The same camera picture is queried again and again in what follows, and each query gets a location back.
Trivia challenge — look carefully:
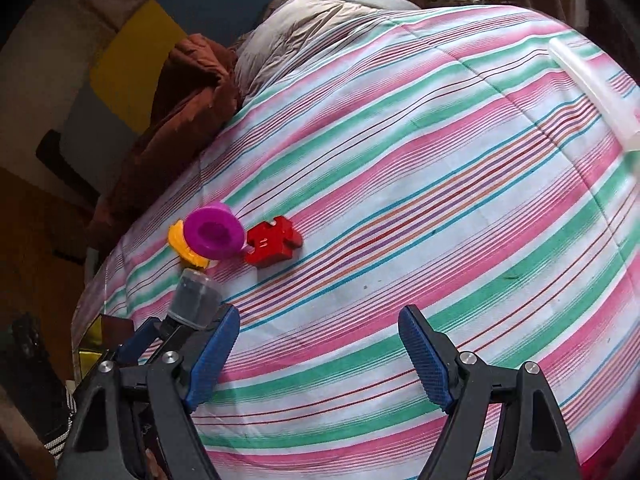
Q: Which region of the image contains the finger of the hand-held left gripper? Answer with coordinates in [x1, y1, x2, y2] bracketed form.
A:
[116, 316, 188, 363]

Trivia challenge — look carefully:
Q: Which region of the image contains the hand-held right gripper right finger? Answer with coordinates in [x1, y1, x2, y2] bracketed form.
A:
[398, 304, 586, 480]

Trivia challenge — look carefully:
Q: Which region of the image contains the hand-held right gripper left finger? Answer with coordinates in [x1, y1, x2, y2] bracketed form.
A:
[57, 302, 242, 480]

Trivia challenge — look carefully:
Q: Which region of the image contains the gold metal tray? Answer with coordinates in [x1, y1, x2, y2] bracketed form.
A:
[71, 312, 137, 383]

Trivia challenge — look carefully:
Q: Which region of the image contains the clear plastic cup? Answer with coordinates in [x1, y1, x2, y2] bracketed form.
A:
[166, 267, 221, 331]

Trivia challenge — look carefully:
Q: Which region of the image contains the purple plastic cup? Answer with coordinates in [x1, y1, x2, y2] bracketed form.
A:
[182, 201, 247, 261]

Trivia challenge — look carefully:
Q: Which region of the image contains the red puzzle piece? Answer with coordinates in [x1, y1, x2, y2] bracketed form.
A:
[244, 216, 304, 266]

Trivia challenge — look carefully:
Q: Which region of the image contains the yellow orange plastic piece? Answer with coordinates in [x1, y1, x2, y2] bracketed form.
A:
[167, 217, 213, 267]

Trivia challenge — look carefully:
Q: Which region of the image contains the dark bulky object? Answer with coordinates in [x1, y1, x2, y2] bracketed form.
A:
[0, 312, 71, 431]

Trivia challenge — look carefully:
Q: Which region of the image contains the black white striped cloth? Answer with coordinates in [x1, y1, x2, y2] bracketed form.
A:
[40, 380, 78, 458]

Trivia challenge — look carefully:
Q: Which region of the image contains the pink green striped blanket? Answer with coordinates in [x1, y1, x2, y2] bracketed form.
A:
[70, 2, 640, 480]

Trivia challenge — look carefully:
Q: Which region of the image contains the brown quilted cloth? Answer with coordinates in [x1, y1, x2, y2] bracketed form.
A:
[85, 34, 243, 256]

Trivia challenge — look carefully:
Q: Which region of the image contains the multicolour patchwork sofa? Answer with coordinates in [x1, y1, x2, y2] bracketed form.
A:
[10, 0, 306, 201]

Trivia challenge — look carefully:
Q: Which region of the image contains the translucent plastic tube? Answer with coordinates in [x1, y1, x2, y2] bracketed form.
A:
[547, 35, 640, 153]

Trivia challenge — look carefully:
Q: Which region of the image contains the white pillow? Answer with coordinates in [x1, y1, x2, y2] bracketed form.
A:
[232, 0, 421, 106]

